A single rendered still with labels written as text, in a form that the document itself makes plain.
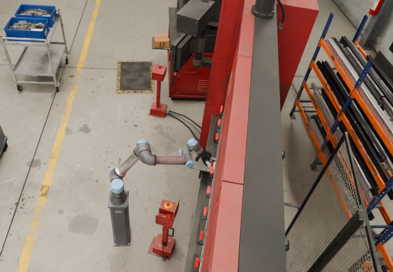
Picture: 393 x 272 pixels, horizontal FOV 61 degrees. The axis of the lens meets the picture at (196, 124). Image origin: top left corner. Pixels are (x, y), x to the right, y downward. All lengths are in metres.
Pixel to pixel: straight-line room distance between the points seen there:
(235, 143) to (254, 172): 0.19
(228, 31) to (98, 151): 2.42
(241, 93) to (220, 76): 1.63
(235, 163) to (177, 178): 2.81
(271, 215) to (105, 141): 3.59
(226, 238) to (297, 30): 2.35
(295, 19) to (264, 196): 2.08
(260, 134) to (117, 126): 3.45
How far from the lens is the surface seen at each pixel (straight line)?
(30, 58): 5.93
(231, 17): 3.26
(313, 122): 4.98
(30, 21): 5.59
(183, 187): 4.29
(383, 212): 4.56
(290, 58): 3.47
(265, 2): 2.84
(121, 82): 5.73
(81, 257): 3.91
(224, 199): 1.47
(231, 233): 1.39
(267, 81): 2.14
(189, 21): 3.51
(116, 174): 3.13
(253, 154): 1.66
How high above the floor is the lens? 3.51
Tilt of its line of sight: 44 degrees down
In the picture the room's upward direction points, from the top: 8 degrees clockwise
